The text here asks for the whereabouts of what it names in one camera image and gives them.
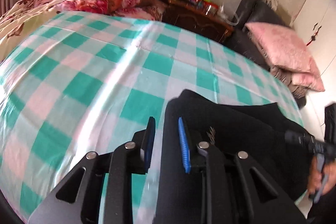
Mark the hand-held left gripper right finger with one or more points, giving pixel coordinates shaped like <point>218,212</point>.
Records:
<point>184,145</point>

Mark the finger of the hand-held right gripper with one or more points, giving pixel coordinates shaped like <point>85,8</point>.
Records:
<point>299,138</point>

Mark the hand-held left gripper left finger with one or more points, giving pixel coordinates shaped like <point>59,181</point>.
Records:
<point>148,140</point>

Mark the black pants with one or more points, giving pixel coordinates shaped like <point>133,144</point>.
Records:
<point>236,121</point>

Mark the person's right hand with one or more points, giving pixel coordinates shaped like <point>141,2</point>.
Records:
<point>311,179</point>

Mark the small pink floral pillow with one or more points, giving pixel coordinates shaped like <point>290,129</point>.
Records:
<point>312,82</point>

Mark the red hanging ornament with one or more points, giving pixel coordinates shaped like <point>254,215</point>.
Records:
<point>313,36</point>

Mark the large pink floral pillow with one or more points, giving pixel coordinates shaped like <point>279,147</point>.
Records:
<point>283,48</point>

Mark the teal white checked tablecloth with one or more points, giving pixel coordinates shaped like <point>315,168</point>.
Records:
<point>92,69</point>

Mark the white wardrobe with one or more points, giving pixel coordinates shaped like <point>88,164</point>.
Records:
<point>320,3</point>

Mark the dark wooden nightstand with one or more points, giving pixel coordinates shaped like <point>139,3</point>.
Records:
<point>194,19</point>

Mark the black leather armchair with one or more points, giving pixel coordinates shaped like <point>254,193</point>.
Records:
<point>254,8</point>

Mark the round metal tin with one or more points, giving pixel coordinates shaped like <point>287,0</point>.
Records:
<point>212,9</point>

